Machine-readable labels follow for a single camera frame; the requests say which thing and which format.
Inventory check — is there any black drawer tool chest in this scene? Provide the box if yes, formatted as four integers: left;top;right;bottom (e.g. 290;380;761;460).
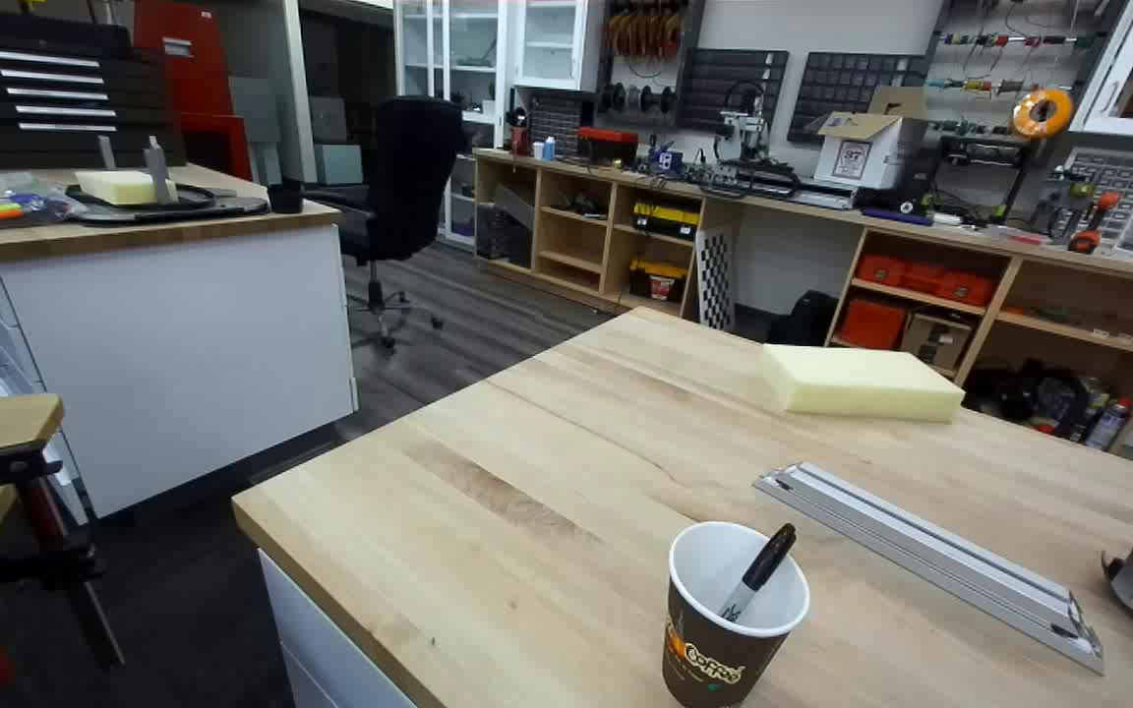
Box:
0;9;176;171

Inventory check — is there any black backpack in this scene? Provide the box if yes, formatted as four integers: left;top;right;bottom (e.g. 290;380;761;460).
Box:
777;288;841;345

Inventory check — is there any white glass door cabinet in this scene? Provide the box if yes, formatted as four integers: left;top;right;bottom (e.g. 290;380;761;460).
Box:
389;0;610;93

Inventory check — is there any white cabinet with wood top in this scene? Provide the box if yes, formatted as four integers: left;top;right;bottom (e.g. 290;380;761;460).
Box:
0;161;362;523

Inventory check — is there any small black cup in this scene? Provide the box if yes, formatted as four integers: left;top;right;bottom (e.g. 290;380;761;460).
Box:
263;171;309;215

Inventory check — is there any orange filament spool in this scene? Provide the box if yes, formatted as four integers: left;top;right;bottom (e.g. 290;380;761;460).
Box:
1011;82;1078;143

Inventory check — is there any wide dark pegboard panel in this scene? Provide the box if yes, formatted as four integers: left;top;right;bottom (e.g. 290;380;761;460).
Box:
786;51;933;144

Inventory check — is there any black flat tray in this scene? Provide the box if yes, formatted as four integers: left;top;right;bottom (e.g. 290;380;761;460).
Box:
65;175;273;228

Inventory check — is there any yellow black tool case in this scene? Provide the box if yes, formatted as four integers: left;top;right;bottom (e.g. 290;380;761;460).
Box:
625;198;705;244

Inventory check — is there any red storage bins row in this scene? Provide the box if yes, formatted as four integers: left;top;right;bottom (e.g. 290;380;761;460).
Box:
853;246;1000;312

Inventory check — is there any red metal cabinet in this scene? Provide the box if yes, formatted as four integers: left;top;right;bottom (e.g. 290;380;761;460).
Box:
131;0;255;183

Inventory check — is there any narrow dark pegboard panel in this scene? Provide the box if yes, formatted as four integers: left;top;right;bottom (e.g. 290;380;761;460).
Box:
677;46;792;132

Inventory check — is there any brown paper cup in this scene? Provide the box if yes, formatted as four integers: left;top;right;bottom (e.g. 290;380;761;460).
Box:
656;518;813;708

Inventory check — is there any black marker pen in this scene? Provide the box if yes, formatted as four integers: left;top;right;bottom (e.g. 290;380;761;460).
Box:
715;518;798;626

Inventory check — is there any white cardboard box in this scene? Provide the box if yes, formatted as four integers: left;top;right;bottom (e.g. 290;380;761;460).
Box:
811;109;914;192

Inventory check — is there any small yellow foam pad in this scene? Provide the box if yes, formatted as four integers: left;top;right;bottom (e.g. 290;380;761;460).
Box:
71;170;164;213

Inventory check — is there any pale yellow foam block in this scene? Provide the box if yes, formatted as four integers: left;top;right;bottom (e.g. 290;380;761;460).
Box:
756;342;968;425

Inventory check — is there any black office chair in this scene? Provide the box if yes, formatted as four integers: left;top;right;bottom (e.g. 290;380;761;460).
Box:
337;93;474;354

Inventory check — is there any white wall cabinet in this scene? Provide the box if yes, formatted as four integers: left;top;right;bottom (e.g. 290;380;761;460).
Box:
1069;0;1133;144

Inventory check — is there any aluminium extrusion rail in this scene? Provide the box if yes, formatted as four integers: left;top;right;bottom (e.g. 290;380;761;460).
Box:
753;460;1111;680

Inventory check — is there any clear plastic bottle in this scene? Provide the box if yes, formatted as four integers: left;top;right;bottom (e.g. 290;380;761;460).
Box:
143;132;180;208

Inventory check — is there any red toolbox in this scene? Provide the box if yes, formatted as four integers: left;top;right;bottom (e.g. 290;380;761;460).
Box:
576;120;642;170

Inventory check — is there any orange storage bin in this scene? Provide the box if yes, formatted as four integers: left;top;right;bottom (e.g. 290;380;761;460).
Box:
836;296;914;354

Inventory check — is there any red cordless drill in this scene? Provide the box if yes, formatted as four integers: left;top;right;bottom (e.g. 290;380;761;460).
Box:
1069;189;1127;254

